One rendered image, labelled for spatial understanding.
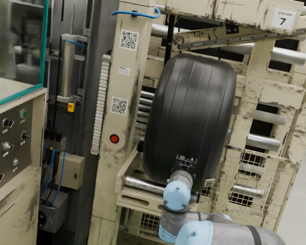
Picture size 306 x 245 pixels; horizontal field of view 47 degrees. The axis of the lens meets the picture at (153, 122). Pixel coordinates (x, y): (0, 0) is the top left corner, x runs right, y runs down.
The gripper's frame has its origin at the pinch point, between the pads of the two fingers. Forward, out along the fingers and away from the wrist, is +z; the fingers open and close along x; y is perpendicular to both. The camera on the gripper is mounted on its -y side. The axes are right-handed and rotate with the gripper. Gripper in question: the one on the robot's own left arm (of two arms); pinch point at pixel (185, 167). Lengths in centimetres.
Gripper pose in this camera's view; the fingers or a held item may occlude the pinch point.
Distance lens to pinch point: 136.2
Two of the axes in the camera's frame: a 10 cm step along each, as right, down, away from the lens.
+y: 1.9, -9.6, -2.2
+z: 1.8, -1.9, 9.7
